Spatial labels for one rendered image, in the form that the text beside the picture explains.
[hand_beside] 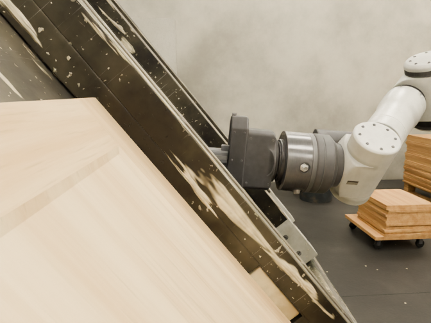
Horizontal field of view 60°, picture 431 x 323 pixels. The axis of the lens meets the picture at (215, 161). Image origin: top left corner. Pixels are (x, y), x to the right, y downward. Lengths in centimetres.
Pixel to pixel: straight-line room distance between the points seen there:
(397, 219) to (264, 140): 302
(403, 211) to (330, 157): 298
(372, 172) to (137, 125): 33
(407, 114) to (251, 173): 29
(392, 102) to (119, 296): 58
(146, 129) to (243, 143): 16
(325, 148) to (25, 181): 41
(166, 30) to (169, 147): 358
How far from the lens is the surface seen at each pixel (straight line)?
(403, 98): 71
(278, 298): 48
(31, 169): 22
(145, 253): 26
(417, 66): 75
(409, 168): 548
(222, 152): 53
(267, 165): 53
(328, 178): 54
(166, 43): 396
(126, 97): 41
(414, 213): 357
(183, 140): 41
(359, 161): 55
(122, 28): 91
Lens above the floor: 134
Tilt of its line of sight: 11 degrees down
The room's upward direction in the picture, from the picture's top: straight up
